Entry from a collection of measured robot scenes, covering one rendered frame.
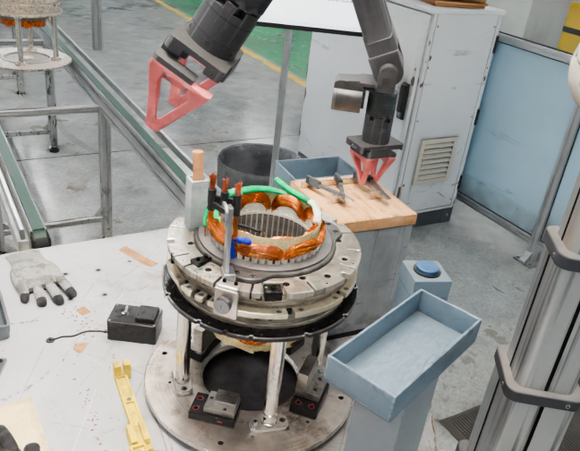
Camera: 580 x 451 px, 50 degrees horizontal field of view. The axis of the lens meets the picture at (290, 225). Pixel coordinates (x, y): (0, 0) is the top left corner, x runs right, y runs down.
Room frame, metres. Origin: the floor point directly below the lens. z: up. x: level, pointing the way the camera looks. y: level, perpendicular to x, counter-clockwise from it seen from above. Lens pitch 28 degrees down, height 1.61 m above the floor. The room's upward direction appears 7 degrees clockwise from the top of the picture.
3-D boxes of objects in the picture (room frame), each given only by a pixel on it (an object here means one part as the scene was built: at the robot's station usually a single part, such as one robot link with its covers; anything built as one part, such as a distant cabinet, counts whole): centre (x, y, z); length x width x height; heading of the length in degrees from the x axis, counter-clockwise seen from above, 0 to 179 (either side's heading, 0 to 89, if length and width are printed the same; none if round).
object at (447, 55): (3.61, -0.46, 0.60); 1.02 x 0.55 x 1.20; 33
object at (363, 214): (1.18, -0.12, 1.05); 0.20 x 0.19 x 0.02; 28
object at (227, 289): (0.75, 0.08, 1.07); 0.04 x 0.02 x 0.05; 76
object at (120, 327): (1.01, 0.28, 0.81); 0.10 x 0.06 x 0.06; 90
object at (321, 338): (0.95, -0.08, 0.91); 0.02 x 0.02 x 0.21
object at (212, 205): (0.80, 0.10, 1.21); 0.04 x 0.04 x 0.03; 28
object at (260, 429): (0.79, -0.01, 0.81); 0.07 x 0.03 x 0.01; 110
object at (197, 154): (0.92, 0.16, 1.20); 0.02 x 0.02 x 0.06
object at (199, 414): (0.80, 0.09, 0.81); 0.08 x 0.05 x 0.01; 82
